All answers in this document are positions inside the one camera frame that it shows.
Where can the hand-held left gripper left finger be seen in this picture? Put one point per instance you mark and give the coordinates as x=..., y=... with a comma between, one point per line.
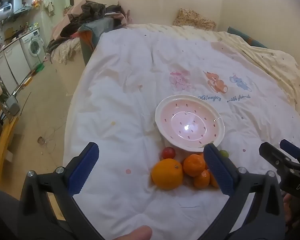
x=86, y=166

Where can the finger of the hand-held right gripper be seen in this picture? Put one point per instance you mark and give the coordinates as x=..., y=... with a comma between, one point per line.
x=272, y=155
x=291, y=147

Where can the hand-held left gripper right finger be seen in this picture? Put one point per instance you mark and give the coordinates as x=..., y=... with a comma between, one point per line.
x=218, y=170

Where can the green grape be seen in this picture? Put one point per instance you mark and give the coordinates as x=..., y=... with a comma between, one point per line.
x=224, y=153

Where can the medium mandarin orange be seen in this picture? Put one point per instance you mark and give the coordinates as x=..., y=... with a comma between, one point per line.
x=193, y=165

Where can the large orange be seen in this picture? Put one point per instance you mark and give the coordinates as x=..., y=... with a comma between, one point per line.
x=167, y=173

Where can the red cherry tomato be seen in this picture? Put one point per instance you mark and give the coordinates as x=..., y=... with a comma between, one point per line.
x=168, y=153

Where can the pink dotted plate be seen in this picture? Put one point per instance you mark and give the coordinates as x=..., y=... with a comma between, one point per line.
x=190, y=125

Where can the person's right hand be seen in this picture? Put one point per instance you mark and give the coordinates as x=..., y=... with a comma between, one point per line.
x=288, y=210

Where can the person's left hand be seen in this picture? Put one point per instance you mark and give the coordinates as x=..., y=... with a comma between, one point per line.
x=133, y=233

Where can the white printed blanket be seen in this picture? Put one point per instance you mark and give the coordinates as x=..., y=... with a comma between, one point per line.
x=120, y=105

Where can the yellow wooden chair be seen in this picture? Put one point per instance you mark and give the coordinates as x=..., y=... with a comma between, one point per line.
x=3, y=140

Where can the yellow floral quilt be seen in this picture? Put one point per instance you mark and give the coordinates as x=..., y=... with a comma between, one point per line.
x=272, y=57

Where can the grey dustpan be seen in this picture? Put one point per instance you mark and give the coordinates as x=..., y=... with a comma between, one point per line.
x=12, y=105

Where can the green broom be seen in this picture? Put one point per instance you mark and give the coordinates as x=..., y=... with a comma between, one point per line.
x=40, y=67

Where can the teal cushion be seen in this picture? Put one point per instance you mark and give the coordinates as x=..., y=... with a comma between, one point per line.
x=250, y=38

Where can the floral bed sheet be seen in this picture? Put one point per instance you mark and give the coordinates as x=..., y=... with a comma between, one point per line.
x=65, y=50

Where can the white kitchen cabinet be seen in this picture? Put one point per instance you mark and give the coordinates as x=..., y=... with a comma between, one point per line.
x=10, y=62

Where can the white washing machine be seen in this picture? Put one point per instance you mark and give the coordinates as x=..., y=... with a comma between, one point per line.
x=32, y=46

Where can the grey orange cover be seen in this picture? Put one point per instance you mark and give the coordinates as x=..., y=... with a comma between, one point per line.
x=90, y=33

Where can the floral pillow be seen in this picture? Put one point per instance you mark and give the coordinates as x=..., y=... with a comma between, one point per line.
x=193, y=18

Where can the pile of dark clothes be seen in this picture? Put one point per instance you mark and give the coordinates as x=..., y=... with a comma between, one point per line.
x=90, y=11

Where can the hanging beige cloth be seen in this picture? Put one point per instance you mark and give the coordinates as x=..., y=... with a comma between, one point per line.
x=49, y=6

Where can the range hood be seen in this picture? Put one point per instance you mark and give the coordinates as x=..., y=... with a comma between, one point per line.
x=20, y=10

